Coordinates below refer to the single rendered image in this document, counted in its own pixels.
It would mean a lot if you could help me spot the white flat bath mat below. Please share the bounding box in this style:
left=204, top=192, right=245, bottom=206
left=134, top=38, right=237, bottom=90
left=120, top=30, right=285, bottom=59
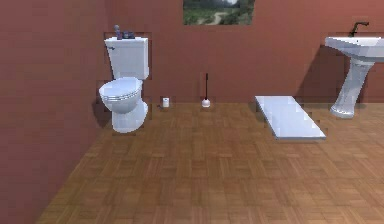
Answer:
left=254, top=95, right=327, bottom=141

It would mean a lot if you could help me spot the framed landscape picture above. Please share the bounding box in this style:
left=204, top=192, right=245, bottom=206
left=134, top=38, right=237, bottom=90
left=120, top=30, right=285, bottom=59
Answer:
left=182, top=0, right=256, bottom=26

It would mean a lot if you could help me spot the black sink faucet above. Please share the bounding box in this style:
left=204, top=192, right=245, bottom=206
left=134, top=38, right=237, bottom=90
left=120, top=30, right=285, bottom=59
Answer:
left=348, top=21, right=370, bottom=38

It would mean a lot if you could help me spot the white toilet brush black handle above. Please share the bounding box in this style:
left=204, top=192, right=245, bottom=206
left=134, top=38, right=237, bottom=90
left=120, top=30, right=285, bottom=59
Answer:
left=201, top=73, right=212, bottom=108

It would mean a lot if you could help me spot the white pedestal sink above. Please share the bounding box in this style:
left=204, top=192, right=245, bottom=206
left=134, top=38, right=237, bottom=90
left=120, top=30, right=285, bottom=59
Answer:
left=324, top=36, right=384, bottom=119

